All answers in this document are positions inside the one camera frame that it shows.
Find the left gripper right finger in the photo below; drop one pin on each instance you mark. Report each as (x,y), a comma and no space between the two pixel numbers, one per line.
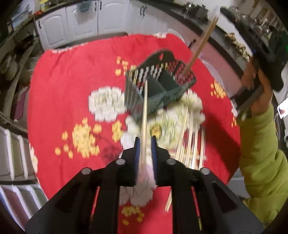
(201,202)

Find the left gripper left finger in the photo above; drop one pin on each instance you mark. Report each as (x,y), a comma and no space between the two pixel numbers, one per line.
(89,202)

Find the green right sleeve forearm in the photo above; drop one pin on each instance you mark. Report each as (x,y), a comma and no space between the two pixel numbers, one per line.
(263,166)

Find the right hand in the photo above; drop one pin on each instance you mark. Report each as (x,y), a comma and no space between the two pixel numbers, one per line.
(261,105)

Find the ginger roots pile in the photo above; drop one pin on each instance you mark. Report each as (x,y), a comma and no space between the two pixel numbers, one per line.
(241,48)

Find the white plastic drawer unit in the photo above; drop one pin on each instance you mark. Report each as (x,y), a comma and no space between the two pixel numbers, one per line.
(21,194)

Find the red floral tablecloth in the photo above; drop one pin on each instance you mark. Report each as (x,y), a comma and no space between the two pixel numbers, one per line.
(77,117)

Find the dark green utensil basket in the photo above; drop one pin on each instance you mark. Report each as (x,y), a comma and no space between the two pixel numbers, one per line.
(165,85)

